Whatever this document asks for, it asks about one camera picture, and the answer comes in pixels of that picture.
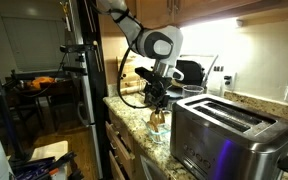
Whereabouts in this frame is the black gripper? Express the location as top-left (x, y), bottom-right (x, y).
top-left (143, 75), bottom-right (172, 117)

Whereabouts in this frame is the stainless steel two-slot toaster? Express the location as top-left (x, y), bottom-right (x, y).
top-left (169, 93), bottom-right (288, 180)

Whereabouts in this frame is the square clear glass dish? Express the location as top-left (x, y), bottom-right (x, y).
top-left (145, 118), bottom-right (172, 145)

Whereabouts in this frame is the wooden knife block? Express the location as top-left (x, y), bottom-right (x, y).
top-left (115, 55), bottom-right (146, 97)

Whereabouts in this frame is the black panini grill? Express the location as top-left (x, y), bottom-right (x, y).
top-left (171, 59), bottom-right (207, 98)

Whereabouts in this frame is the wooden under-counter drawers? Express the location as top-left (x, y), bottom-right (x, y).
top-left (104, 109), bottom-right (137, 180)

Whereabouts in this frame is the wooden upper cabinet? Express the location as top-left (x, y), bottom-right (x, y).
top-left (135, 0), bottom-right (288, 28)

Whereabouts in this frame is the orange object on table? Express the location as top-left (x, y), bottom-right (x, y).
top-left (29, 76), bottom-right (57, 90)

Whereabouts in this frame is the window with white blind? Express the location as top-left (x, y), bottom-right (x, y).
top-left (1, 16), bottom-right (67, 73)

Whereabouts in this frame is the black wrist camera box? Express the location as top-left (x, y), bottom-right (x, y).
top-left (134, 66), bottom-right (162, 85)

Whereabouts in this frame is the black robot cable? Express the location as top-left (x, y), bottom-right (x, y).
top-left (116, 46), bottom-right (152, 110)

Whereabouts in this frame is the white wall power outlet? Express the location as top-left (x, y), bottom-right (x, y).
top-left (223, 73), bottom-right (237, 92)

